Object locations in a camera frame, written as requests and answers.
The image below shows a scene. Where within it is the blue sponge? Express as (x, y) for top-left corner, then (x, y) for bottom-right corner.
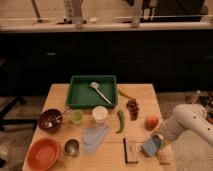
(142, 136), (162, 156)

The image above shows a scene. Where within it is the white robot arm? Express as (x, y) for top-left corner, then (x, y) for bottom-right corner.
(157, 104), (213, 146)

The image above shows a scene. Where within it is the green plastic tray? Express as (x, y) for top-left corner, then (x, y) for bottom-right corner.
(66, 75), (118, 109)

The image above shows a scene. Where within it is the white plastic cup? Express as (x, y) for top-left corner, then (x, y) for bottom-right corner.
(92, 106), (108, 124)

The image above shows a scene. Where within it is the green chili pepper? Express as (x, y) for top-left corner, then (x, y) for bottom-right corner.
(116, 110), (125, 134)

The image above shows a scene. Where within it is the dark red grape bunch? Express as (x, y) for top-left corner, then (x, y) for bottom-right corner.
(126, 99), (139, 121)

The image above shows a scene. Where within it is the green plastic cup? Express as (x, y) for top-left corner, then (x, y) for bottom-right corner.
(70, 110), (83, 125)

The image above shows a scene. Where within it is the light blue cloth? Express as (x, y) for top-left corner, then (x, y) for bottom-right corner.
(82, 126), (110, 154)

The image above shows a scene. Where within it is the orange peach fruit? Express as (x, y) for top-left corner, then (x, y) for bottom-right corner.
(146, 116), (159, 130)

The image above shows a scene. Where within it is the metal spoon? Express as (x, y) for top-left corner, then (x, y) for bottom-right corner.
(45, 107), (70, 128)

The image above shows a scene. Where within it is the dark brown bowl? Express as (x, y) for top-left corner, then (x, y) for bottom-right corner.
(37, 109), (63, 133)

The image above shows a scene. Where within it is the small metal cup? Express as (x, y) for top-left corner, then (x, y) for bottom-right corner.
(64, 139), (79, 157)

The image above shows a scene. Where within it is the black office chair base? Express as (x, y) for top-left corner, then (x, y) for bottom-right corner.
(0, 59), (38, 132)

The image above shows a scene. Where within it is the orange plastic bowl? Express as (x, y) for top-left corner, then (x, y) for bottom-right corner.
(27, 138), (61, 171)

